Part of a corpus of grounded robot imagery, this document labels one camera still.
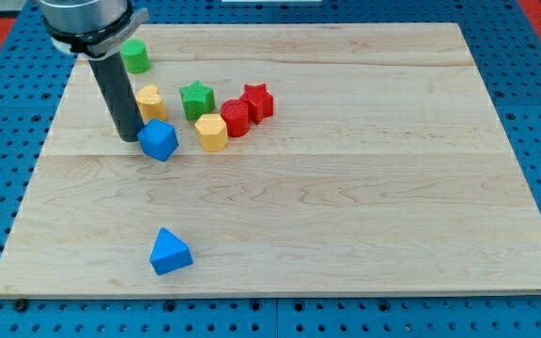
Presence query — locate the yellow heart block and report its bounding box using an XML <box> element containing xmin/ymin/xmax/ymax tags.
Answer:
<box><xmin>135</xmin><ymin>84</ymin><xmax>166</xmax><ymax>123</ymax></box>

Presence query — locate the yellow hexagon block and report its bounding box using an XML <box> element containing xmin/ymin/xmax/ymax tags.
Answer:
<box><xmin>194</xmin><ymin>114</ymin><xmax>228</xmax><ymax>152</ymax></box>

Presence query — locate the red cylinder block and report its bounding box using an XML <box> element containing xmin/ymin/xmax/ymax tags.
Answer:
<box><xmin>220</xmin><ymin>99</ymin><xmax>250</xmax><ymax>137</ymax></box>

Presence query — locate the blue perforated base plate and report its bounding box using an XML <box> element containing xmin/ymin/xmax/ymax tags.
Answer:
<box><xmin>0</xmin><ymin>1</ymin><xmax>541</xmax><ymax>337</ymax></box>

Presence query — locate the blue cube block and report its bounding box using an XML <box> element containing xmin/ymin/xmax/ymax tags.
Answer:
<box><xmin>137</xmin><ymin>118</ymin><xmax>179</xmax><ymax>161</ymax></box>

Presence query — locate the green star block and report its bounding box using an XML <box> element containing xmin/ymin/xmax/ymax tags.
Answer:
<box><xmin>179</xmin><ymin>81</ymin><xmax>215</xmax><ymax>121</ymax></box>

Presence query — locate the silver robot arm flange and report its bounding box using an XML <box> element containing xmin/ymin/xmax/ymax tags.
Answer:
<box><xmin>37</xmin><ymin>0</ymin><xmax>149</xmax><ymax>61</ymax></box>

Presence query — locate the blue triangle block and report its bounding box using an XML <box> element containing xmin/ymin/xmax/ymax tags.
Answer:
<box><xmin>149</xmin><ymin>228</ymin><xmax>193</xmax><ymax>275</ymax></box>

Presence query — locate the light wooden board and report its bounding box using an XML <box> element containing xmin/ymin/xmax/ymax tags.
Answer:
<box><xmin>0</xmin><ymin>23</ymin><xmax>541</xmax><ymax>300</ymax></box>

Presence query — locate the green cylinder block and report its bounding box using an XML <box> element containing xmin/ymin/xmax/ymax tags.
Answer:
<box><xmin>120</xmin><ymin>39</ymin><xmax>150</xmax><ymax>74</ymax></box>

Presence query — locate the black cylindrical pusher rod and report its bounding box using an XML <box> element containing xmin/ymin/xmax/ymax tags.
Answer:
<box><xmin>89</xmin><ymin>53</ymin><xmax>144</xmax><ymax>142</ymax></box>

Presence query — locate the red star block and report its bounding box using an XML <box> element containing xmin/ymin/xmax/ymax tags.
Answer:
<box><xmin>240</xmin><ymin>84</ymin><xmax>274</xmax><ymax>124</ymax></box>

